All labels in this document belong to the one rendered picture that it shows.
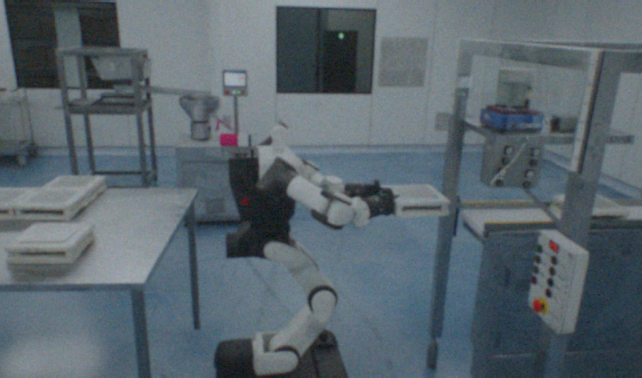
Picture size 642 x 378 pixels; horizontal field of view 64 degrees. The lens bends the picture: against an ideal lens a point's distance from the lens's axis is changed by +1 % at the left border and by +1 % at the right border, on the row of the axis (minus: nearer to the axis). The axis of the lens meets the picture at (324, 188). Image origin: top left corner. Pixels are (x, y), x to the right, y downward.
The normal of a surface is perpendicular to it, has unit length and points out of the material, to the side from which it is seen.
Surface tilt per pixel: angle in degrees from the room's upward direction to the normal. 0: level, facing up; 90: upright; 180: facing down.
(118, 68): 91
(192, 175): 90
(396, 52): 90
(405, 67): 90
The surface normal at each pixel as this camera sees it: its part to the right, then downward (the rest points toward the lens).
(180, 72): 0.15, 0.31
